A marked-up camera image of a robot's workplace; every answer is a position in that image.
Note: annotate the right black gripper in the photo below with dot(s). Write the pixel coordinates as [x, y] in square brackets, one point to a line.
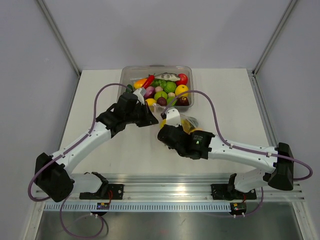
[180, 128]

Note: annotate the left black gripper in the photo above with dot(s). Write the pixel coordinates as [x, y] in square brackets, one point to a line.
[149, 118]

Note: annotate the clear zip top bag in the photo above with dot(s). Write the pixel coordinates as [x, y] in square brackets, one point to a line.
[189, 124]

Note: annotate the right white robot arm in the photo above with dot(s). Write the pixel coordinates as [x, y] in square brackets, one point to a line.
[271, 166]

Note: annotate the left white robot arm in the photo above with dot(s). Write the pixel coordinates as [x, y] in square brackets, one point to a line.
[53, 173]

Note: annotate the clear plastic food container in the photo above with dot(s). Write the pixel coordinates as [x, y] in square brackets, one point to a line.
[135, 76]

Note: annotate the yellow toy lemon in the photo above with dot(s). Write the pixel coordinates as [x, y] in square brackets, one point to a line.
[150, 101]

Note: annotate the purple toy onion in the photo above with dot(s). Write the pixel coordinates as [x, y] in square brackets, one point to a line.
[150, 92]

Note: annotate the dark red toy apple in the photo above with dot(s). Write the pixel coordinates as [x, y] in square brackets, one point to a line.
[182, 101]

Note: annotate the red toy chili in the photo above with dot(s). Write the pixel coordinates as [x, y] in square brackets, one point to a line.
[148, 81]

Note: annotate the orange toy citrus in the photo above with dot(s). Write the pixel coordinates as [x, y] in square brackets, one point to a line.
[181, 90]

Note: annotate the grey toy fish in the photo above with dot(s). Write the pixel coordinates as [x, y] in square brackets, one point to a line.
[168, 76]

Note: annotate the red toy tomato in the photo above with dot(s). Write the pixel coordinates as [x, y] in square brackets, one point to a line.
[183, 79]

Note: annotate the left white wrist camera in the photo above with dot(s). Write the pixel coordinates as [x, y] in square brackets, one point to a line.
[140, 92]

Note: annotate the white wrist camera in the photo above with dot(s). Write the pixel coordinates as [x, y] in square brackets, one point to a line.
[140, 92]
[173, 117]

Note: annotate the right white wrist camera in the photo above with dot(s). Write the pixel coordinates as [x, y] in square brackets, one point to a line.
[173, 117]

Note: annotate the aluminium mounting rail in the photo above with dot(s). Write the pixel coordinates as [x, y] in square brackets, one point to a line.
[180, 188]

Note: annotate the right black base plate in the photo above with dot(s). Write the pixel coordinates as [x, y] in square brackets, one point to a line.
[221, 191]

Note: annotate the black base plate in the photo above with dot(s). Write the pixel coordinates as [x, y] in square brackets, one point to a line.
[105, 192]
[221, 191]

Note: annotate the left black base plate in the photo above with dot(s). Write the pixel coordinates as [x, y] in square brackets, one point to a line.
[105, 192]

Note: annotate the white slotted cable duct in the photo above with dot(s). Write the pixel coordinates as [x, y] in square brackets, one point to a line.
[158, 207]

